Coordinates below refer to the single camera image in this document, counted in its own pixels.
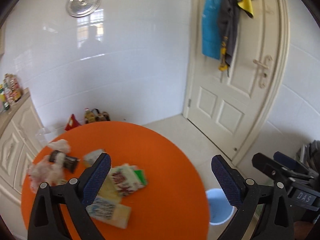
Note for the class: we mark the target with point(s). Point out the round silver wall plate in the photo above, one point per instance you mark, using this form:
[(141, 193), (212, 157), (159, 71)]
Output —
[(81, 8)]

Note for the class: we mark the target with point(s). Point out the white red plastic bag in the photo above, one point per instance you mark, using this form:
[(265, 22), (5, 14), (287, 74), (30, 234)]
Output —
[(44, 171)]

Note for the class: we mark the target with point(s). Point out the red paper bag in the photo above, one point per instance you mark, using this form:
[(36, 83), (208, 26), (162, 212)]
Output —
[(72, 123)]

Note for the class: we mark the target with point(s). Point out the silver barcode wrapper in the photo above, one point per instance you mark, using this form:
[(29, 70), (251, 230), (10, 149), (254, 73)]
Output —
[(90, 158)]

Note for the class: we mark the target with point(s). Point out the black snack wrapper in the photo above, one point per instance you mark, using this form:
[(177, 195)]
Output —
[(69, 162)]

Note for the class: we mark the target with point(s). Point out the condiment bottles group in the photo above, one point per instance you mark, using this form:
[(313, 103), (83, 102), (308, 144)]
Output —
[(11, 91)]

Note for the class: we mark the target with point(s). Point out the blue hanging apron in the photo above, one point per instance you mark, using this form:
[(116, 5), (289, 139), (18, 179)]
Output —
[(211, 38)]

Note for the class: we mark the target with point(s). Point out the dark grey hanging garment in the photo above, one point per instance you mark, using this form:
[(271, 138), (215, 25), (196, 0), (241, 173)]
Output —
[(228, 20)]

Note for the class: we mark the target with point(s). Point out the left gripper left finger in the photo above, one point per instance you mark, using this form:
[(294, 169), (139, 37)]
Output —
[(46, 219)]

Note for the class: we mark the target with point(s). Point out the cream kitchen cabinet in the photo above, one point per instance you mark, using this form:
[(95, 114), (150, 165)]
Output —
[(19, 146)]

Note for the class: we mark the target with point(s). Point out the yellow plastic wrapper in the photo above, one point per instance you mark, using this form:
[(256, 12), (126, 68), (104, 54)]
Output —
[(109, 192)]

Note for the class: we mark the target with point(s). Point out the white tissue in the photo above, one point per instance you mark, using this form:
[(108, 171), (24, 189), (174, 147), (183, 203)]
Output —
[(61, 145)]

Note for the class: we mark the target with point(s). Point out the cream panelled door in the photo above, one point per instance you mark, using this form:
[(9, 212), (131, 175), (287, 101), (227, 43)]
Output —
[(229, 107)]

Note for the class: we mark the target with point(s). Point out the light blue trash bin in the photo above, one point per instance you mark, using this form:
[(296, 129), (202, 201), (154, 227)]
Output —
[(220, 210)]

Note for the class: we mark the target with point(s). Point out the clear plastic bag on floor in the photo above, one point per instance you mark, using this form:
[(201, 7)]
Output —
[(45, 135)]

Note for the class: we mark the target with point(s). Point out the round orange table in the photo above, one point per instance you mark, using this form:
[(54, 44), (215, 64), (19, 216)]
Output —
[(173, 203)]

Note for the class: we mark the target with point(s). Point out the white rice bag wrapper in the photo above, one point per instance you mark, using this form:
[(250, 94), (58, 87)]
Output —
[(125, 179)]

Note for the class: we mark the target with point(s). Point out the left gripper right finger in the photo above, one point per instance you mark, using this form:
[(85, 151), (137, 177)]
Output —
[(275, 221)]

